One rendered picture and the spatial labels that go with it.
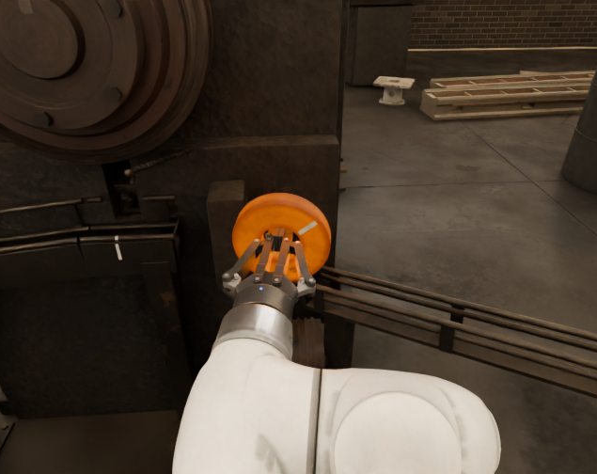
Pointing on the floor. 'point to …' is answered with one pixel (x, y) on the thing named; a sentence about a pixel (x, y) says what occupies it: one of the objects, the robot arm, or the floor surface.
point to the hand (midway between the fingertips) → (281, 230)
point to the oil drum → (595, 133)
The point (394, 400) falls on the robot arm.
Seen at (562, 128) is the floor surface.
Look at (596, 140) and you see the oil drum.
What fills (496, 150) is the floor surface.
